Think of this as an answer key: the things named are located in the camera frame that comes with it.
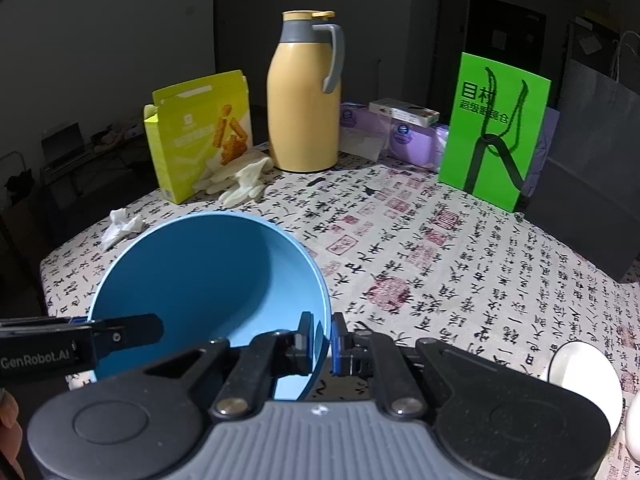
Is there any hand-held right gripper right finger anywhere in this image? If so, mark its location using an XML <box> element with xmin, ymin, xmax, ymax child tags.
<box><xmin>331</xmin><ymin>312</ymin><xmax>488</xmax><ymax>420</ymax></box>

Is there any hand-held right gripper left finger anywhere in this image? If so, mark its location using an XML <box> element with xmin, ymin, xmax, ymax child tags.
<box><xmin>144</xmin><ymin>312</ymin><xmax>328</xmax><ymax>423</ymax></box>

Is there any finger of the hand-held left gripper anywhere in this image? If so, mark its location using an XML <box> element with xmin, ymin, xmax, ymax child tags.
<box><xmin>91</xmin><ymin>313</ymin><xmax>165</xmax><ymax>362</ymax></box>
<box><xmin>0</xmin><ymin>316</ymin><xmax>92</xmax><ymax>331</ymax></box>

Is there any blue bowl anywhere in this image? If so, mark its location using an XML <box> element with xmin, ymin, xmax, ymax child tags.
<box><xmin>87</xmin><ymin>211</ymin><xmax>332</xmax><ymax>402</ymax></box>

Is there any white bowl with dark rim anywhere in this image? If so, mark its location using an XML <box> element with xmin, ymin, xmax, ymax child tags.
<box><xmin>539</xmin><ymin>340</ymin><xmax>624</xmax><ymax>428</ymax></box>

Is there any person's left hand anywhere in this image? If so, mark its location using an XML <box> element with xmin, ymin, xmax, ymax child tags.
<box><xmin>0</xmin><ymin>390</ymin><xmax>24</xmax><ymax>480</ymax></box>

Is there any crumpled white tissue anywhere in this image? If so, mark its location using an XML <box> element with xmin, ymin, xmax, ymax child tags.
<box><xmin>100</xmin><ymin>208</ymin><xmax>143</xmax><ymax>251</ymax></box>

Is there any calligraphy print tablecloth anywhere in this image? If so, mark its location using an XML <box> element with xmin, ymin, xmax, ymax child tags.
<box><xmin>40</xmin><ymin>142</ymin><xmax>640</xmax><ymax>480</ymax></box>

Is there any white rubber glove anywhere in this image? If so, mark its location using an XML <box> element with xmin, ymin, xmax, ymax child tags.
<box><xmin>192</xmin><ymin>156</ymin><xmax>273</xmax><ymax>207</ymax></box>

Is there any loose white tissue sheet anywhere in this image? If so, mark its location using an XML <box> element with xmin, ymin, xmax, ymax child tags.
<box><xmin>340</xmin><ymin>127</ymin><xmax>388</xmax><ymax>162</ymax></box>

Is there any yellow snack box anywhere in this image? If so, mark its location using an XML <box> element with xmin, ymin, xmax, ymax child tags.
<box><xmin>144</xmin><ymin>70</ymin><xmax>251</xmax><ymax>204</ymax></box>

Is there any yellow thermos jug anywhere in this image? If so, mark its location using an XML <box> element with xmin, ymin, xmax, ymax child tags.
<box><xmin>266</xmin><ymin>10</ymin><xmax>346</xmax><ymax>173</ymax></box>

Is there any small white carton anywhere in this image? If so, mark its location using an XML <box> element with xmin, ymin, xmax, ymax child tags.
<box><xmin>369</xmin><ymin>99</ymin><xmax>441</xmax><ymax>127</ymax></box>

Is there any green paper bag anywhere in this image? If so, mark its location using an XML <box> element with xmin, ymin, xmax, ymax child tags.
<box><xmin>439</xmin><ymin>52</ymin><xmax>552</xmax><ymax>213</ymax></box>

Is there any black paper bag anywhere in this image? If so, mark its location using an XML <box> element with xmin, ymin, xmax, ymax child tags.
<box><xmin>520</xmin><ymin>30</ymin><xmax>640</xmax><ymax>283</ymax></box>

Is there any dark door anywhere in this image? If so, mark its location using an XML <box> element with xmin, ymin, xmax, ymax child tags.
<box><xmin>470</xmin><ymin>0</ymin><xmax>545</xmax><ymax>81</ymax></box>

